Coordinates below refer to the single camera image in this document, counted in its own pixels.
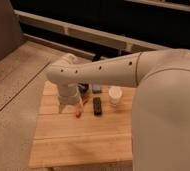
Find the grey cabinet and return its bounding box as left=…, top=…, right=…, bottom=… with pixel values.
left=0, top=0, right=25, bottom=60

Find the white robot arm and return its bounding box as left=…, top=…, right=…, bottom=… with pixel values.
left=47, top=49, right=190, bottom=171

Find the white cup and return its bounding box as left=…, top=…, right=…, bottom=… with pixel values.
left=108, top=86, right=122, bottom=105

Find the black bowl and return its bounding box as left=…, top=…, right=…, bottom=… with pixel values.
left=78, top=84, right=89, bottom=96

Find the wooden table board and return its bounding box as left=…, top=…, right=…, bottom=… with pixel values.
left=29, top=82, right=135, bottom=168

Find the white sponge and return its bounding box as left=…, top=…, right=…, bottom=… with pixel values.
left=92, top=84, right=102, bottom=93

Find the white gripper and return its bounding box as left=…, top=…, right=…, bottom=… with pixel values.
left=57, top=84, right=83, bottom=113

